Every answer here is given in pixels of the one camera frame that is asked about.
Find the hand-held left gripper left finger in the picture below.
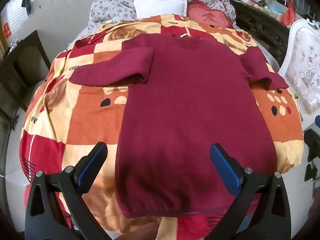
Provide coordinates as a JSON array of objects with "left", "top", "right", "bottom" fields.
[{"left": 24, "top": 141, "right": 108, "bottom": 240}]

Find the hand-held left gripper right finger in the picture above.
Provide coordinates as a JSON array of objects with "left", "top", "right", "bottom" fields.
[{"left": 209, "top": 143, "right": 292, "bottom": 240}]

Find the maroon knit sweater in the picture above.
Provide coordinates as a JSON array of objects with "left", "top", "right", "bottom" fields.
[{"left": 69, "top": 27, "right": 289, "bottom": 218}]

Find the checkered printed blanket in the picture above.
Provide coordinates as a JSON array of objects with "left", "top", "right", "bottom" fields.
[{"left": 19, "top": 14, "right": 304, "bottom": 240}]

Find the white ornate chair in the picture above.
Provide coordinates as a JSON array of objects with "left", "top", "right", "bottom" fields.
[{"left": 277, "top": 19, "right": 320, "bottom": 128}]

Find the dark carved wooden dresser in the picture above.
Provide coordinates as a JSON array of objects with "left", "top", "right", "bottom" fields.
[{"left": 229, "top": 0, "right": 292, "bottom": 68}]

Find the red bag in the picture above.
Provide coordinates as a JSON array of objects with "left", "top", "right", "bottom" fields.
[{"left": 279, "top": 1, "right": 297, "bottom": 27}]

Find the dark wooden cabinet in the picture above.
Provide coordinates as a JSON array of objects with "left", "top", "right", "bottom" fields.
[{"left": 0, "top": 30, "right": 52, "bottom": 117}]

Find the red heart cushion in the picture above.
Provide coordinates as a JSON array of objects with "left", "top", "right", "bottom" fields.
[{"left": 187, "top": 0, "right": 234, "bottom": 29}]

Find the white pillow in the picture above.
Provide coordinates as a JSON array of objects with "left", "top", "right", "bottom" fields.
[{"left": 133, "top": 0, "right": 188, "bottom": 20}]

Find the dark hanging cloth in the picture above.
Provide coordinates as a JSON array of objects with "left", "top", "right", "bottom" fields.
[{"left": 21, "top": 0, "right": 32, "bottom": 16}]

